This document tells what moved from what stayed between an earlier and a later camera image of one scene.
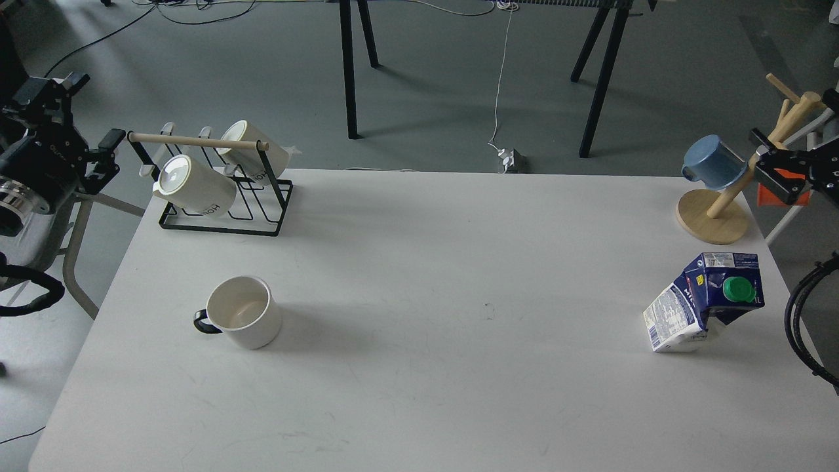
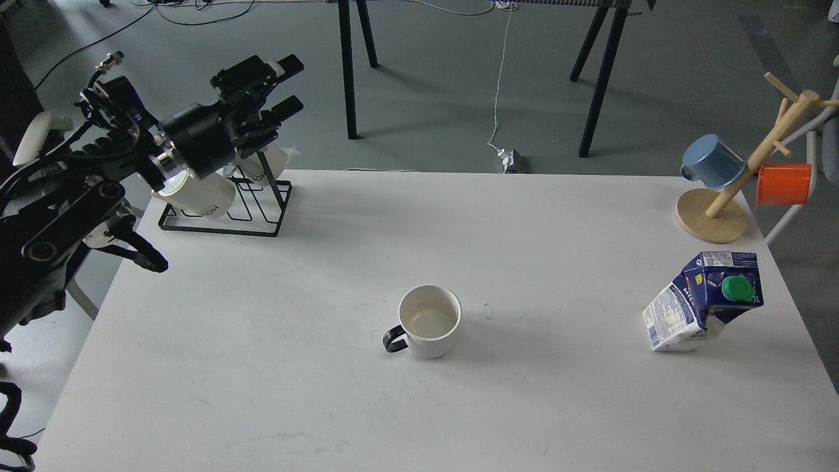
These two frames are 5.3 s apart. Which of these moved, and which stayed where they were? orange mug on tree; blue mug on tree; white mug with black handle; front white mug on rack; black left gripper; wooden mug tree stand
Moved: black left gripper; white mug with black handle
Stayed: wooden mug tree stand; front white mug on rack; orange mug on tree; blue mug on tree
